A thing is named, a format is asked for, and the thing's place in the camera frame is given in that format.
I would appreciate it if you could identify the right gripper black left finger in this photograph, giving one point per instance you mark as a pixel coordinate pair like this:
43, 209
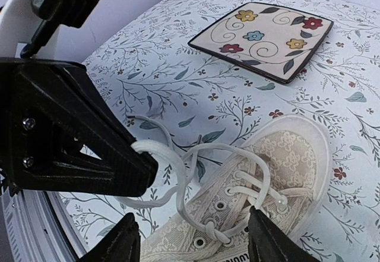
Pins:
121, 243

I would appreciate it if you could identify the white shoelace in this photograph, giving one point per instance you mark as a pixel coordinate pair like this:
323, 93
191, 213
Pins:
185, 165

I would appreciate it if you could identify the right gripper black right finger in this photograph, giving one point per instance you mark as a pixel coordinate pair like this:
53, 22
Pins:
268, 243

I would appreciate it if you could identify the floral patterned table mat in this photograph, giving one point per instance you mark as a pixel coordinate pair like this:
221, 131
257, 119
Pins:
148, 68

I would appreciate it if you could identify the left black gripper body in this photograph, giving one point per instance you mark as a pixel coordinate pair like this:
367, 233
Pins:
57, 133

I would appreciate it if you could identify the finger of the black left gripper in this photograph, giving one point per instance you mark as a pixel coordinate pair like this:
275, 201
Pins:
136, 171

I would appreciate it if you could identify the white lace sneaker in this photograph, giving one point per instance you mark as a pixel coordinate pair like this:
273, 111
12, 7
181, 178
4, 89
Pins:
282, 171

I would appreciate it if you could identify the square floral ceramic plate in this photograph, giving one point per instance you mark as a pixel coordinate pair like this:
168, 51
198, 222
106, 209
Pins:
273, 41

